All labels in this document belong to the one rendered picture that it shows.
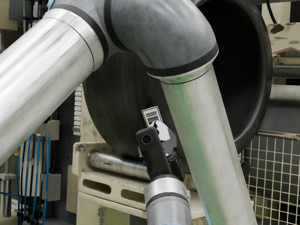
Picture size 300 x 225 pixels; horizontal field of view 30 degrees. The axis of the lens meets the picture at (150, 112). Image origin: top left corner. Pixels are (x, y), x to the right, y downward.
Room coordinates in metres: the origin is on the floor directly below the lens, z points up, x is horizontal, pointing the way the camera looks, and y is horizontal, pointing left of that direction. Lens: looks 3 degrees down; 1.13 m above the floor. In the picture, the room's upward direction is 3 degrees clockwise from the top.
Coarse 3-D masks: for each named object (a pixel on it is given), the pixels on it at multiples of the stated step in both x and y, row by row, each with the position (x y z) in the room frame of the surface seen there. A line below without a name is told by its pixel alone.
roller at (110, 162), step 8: (96, 152) 1.63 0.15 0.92; (96, 160) 1.59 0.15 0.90; (104, 160) 1.57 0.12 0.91; (112, 160) 1.55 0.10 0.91; (120, 160) 1.53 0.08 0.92; (128, 160) 1.51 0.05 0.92; (136, 160) 1.50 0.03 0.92; (104, 168) 1.58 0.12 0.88; (112, 168) 1.55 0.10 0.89; (120, 168) 1.52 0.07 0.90; (128, 168) 1.50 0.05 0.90; (136, 168) 1.47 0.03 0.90; (144, 168) 1.45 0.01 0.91; (136, 176) 1.49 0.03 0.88; (144, 176) 1.46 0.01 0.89; (184, 176) 1.40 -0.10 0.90
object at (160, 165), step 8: (152, 128) 1.18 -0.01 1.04; (136, 136) 1.19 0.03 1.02; (144, 136) 1.18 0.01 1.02; (152, 136) 1.18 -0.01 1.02; (144, 144) 1.18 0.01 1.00; (152, 144) 1.18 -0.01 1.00; (160, 144) 1.19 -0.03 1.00; (144, 152) 1.19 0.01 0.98; (152, 152) 1.18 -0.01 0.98; (160, 152) 1.18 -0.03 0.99; (144, 160) 1.19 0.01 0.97; (152, 160) 1.19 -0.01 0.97; (160, 160) 1.18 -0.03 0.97; (152, 168) 1.19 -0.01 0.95; (160, 168) 1.19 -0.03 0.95; (168, 168) 1.18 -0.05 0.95; (152, 176) 1.19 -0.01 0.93
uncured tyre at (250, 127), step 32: (192, 0) 1.39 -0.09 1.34; (224, 0) 1.51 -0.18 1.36; (224, 32) 1.77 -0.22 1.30; (256, 32) 1.59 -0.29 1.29; (128, 64) 1.34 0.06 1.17; (224, 64) 1.81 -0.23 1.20; (256, 64) 1.72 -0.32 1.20; (96, 96) 1.43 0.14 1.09; (128, 96) 1.34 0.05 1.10; (160, 96) 1.33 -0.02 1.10; (224, 96) 1.80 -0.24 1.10; (256, 96) 1.62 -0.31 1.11; (96, 128) 1.51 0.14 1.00; (128, 128) 1.39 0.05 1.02; (256, 128) 1.61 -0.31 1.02
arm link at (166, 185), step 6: (156, 180) 1.15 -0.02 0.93; (162, 180) 1.14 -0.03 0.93; (168, 180) 1.14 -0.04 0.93; (174, 180) 1.15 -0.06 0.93; (150, 186) 1.15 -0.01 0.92; (156, 186) 1.14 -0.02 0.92; (162, 186) 1.13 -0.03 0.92; (168, 186) 1.13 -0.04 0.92; (174, 186) 1.13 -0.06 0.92; (180, 186) 1.14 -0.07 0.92; (150, 192) 1.13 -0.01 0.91; (156, 192) 1.12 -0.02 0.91; (162, 192) 1.12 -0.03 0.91; (180, 192) 1.13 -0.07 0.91; (186, 192) 1.15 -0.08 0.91; (150, 198) 1.12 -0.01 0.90
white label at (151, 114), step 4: (148, 108) 1.33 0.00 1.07; (152, 108) 1.33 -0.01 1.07; (156, 108) 1.33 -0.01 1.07; (144, 112) 1.33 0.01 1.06; (148, 112) 1.33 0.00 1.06; (152, 112) 1.33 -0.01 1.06; (156, 112) 1.33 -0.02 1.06; (144, 116) 1.34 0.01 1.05; (148, 116) 1.34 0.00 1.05; (152, 116) 1.34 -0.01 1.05; (156, 116) 1.34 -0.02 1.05; (160, 116) 1.34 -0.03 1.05; (148, 120) 1.34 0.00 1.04; (152, 120) 1.34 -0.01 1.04; (156, 120) 1.34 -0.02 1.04; (160, 120) 1.34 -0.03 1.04; (148, 124) 1.35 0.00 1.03; (156, 128) 1.35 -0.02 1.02
